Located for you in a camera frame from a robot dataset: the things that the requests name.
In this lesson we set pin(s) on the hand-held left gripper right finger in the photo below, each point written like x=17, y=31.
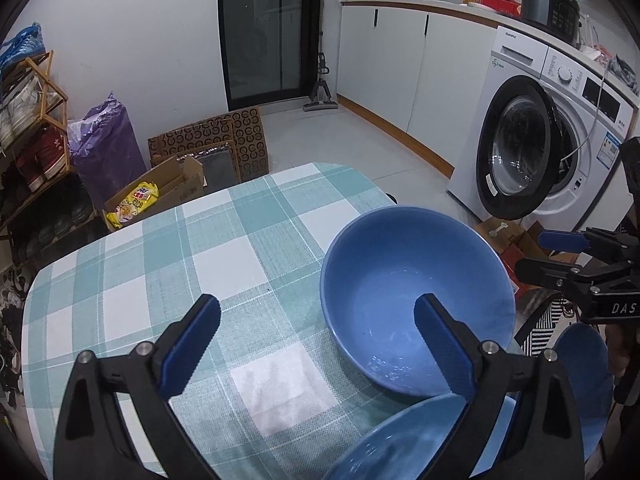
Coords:
x=445, y=350

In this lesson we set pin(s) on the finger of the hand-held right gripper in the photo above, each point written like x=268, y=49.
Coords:
x=545, y=270
x=565, y=241

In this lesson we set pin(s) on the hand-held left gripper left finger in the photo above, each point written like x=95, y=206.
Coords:
x=192, y=350

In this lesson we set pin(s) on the person's right hand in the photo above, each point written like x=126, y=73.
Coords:
x=618, y=350

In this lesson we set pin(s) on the red orange carton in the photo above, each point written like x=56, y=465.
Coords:
x=517, y=272

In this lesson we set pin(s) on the small brown cardboard box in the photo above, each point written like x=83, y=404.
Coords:
x=505, y=235

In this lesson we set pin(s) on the black white striped mat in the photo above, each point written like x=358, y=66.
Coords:
x=542, y=330

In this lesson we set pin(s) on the teal checked tablecloth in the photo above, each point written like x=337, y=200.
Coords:
x=150, y=285

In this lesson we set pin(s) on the yellow snack packet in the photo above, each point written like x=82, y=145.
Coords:
x=135, y=200

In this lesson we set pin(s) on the open cardboard box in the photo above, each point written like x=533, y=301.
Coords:
x=175, y=185

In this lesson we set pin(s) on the dark crumpled bag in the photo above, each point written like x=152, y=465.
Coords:
x=622, y=72

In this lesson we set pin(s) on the silver foil bag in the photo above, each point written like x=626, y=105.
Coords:
x=220, y=167

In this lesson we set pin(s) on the pile of dark sandals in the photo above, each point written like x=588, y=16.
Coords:
x=10, y=320

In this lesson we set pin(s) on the white washing machine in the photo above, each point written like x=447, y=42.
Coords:
x=525, y=60

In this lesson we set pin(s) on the purple plastic bag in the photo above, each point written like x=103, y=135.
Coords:
x=110, y=160

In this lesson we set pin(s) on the black pressure cooker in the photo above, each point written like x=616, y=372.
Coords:
x=550, y=7

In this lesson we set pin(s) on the wooden shoe rack with shoes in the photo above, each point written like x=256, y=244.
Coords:
x=45, y=155

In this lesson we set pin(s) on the red box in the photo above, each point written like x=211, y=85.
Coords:
x=500, y=4

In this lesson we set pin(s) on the white kitchen cabinet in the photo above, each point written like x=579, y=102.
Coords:
x=380, y=70

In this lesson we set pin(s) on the grey floor mop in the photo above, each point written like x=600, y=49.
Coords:
x=322, y=95

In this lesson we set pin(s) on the black glass door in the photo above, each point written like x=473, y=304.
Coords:
x=270, y=35

